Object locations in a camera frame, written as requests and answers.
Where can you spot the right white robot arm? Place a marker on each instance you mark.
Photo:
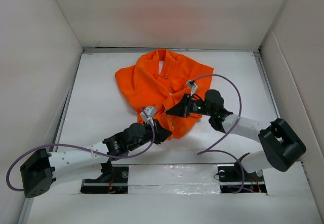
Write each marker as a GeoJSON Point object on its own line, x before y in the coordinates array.
{"type": "Point", "coordinates": [281, 147]}

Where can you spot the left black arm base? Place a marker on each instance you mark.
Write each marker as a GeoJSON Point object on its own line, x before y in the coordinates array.
{"type": "Point", "coordinates": [113, 180]}

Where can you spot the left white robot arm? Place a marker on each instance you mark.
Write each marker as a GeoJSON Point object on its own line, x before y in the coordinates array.
{"type": "Point", "coordinates": [43, 169]}

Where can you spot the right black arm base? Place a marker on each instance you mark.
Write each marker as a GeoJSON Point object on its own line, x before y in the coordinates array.
{"type": "Point", "coordinates": [232, 181]}

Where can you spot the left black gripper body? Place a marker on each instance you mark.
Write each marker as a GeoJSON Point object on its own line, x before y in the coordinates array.
{"type": "Point", "coordinates": [147, 138]}

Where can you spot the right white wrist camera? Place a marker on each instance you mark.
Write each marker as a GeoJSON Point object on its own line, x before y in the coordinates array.
{"type": "Point", "coordinates": [193, 86]}

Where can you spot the orange zip jacket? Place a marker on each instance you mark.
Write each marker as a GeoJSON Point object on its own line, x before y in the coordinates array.
{"type": "Point", "coordinates": [162, 75]}

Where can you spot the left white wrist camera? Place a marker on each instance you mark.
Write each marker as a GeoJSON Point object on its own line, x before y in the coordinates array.
{"type": "Point", "coordinates": [148, 113]}

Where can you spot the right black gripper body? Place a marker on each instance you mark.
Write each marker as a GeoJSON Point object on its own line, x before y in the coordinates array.
{"type": "Point", "coordinates": [198, 106]}

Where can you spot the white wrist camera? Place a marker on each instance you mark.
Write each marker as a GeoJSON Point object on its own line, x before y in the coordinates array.
{"type": "Point", "coordinates": [148, 113]}
{"type": "Point", "coordinates": [193, 86]}

